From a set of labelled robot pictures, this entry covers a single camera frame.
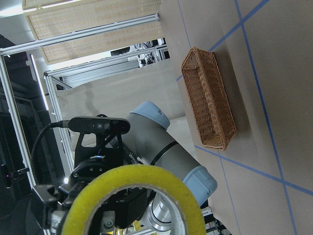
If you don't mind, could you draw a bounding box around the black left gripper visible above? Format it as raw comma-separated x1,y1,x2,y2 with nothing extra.
31,134,156,230

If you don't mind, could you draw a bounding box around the yellow tape roll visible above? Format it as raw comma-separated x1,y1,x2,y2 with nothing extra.
57,164,206,235

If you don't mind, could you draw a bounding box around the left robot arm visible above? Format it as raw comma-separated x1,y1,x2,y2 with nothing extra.
31,101,217,235

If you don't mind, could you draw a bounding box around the brown wicker basket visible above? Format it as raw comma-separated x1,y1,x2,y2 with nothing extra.
181,47,237,150

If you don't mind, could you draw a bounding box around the woven folding screen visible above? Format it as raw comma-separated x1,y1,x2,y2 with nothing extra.
22,0,164,65

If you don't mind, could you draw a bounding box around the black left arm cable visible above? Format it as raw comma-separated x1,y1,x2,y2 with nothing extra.
29,120,70,187

